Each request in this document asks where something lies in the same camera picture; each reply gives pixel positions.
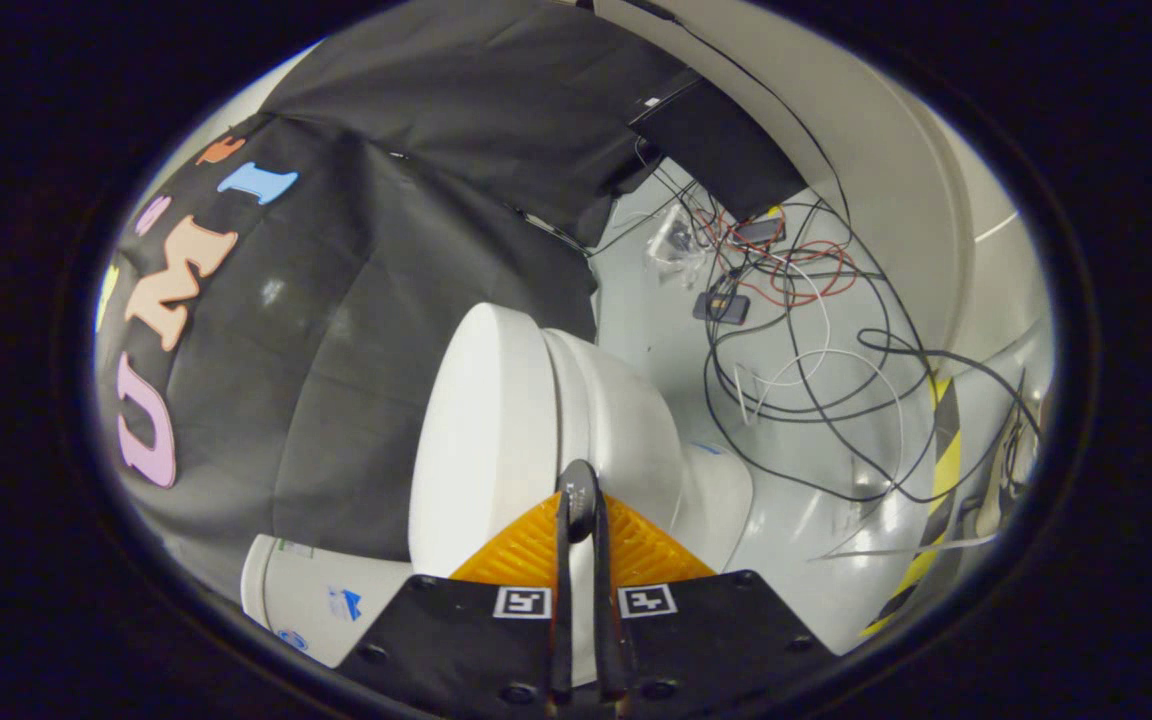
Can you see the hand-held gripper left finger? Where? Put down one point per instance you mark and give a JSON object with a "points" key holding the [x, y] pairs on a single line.
{"points": [[456, 640]]}

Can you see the plain black backdrop cloth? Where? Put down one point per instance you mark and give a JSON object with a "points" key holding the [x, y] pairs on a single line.
{"points": [[496, 90]]}

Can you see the black computer box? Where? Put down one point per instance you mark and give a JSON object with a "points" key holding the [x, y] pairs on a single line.
{"points": [[716, 150]]}

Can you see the white toilet bowl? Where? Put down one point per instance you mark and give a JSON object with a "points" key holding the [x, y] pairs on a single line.
{"points": [[636, 430]]}

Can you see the clear plastic bag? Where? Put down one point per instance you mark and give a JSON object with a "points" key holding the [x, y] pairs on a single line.
{"points": [[671, 245]]}

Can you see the yellow black hazard tape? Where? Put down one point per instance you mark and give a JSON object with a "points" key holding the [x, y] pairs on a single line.
{"points": [[944, 470]]}

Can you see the black power adapter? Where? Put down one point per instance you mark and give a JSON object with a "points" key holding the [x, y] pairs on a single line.
{"points": [[721, 307]]}

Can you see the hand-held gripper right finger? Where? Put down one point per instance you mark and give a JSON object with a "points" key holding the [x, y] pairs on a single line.
{"points": [[716, 640]]}

